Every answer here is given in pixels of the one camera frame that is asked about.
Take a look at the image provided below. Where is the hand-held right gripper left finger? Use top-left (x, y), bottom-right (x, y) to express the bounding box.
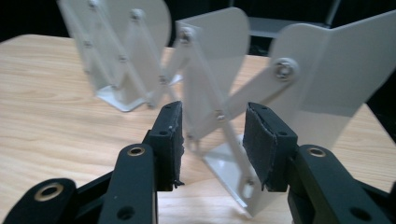
top-left (142, 100), bottom-right (186, 192)

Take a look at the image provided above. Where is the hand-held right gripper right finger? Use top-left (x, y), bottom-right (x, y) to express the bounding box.
top-left (241, 101), bottom-right (300, 193)

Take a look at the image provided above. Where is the white expandable metal bookend rack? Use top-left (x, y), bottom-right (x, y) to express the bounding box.
top-left (57, 0), bottom-right (396, 218)

